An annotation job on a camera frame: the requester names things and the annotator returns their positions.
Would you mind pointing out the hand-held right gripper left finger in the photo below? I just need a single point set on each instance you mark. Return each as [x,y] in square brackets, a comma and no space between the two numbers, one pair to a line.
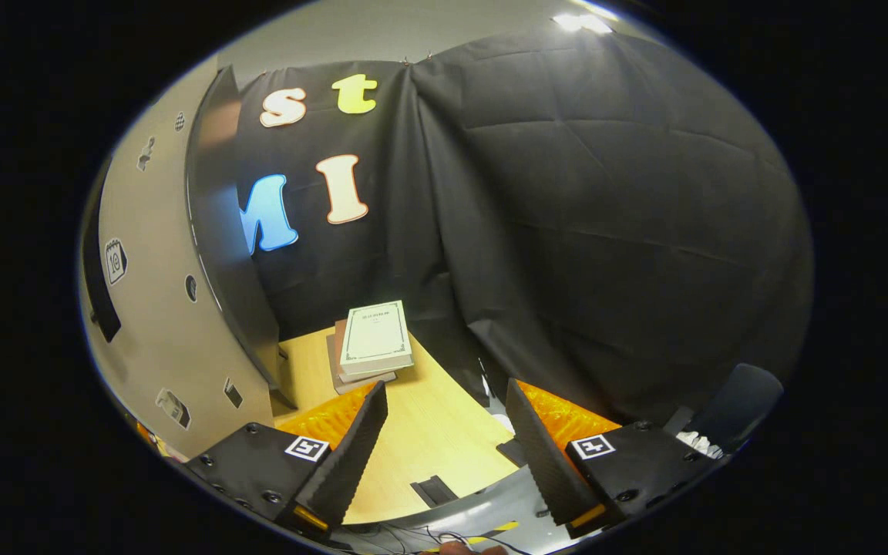
[348,462]

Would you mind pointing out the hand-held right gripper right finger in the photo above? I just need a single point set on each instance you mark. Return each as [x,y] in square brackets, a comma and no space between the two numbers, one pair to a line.
[540,462]

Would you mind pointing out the grey cabinet door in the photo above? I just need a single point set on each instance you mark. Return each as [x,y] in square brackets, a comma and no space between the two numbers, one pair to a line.
[159,324]

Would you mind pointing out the brown book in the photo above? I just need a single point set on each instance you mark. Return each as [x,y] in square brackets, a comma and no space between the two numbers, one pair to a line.
[351,385]
[341,347]

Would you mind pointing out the white green-bordered book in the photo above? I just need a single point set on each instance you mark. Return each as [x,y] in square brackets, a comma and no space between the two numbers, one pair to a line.
[375,339]

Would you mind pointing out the white crumpled paper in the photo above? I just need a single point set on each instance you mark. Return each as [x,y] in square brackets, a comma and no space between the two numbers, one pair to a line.
[698,445]

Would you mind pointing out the black office chair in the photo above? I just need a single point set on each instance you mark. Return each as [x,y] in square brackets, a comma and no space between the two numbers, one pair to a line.
[745,397]

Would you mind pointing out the black backdrop cloth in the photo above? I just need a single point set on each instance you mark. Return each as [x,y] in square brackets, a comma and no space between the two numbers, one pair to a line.
[567,231]

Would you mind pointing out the black table bracket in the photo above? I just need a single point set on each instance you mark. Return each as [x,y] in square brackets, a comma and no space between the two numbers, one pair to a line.
[435,491]

